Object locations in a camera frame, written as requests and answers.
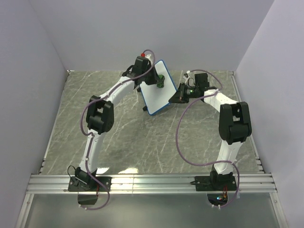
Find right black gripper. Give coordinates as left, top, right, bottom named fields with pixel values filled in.
left=168, top=83, right=199, bottom=105

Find green whiteboard eraser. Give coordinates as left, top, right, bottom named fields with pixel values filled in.
left=156, top=75, right=165, bottom=88

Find blue framed whiteboard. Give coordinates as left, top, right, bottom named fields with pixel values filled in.
left=140, top=60, right=177, bottom=115

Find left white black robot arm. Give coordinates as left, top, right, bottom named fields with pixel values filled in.
left=75, top=52, right=165, bottom=191

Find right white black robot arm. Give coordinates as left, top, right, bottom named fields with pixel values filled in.
left=169, top=70, right=252, bottom=191

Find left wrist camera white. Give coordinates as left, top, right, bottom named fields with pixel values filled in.
left=141, top=53, right=153, bottom=61

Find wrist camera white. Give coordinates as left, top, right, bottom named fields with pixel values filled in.
left=183, top=70, right=191, bottom=84
left=141, top=53, right=153, bottom=61

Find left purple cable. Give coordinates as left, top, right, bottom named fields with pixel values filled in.
left=79, top=49, right=156, bottom=211

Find purple cable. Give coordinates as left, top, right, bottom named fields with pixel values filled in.
left=79, top=49, right=156, bottom=211
left=175, top=69, right=240, bottom=211

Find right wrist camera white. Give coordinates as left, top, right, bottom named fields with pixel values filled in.
left=183, top=70, right=191, bottom=84

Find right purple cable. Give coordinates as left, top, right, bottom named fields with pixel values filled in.
left=175, top=69, right=240, bottom=211

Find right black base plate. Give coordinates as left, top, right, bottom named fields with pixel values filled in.
left=190, top=174, right=237, bottom=191

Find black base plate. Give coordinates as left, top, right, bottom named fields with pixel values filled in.
left=67, top=176, right=112, bottom=192
left=190, top=174, right=237, bottom=191

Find aluminium mounting rail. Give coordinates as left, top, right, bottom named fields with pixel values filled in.
left=26, top=173, right=277, bottom=194

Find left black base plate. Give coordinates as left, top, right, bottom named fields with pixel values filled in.
left=67, top=176, right=112, bottom=192

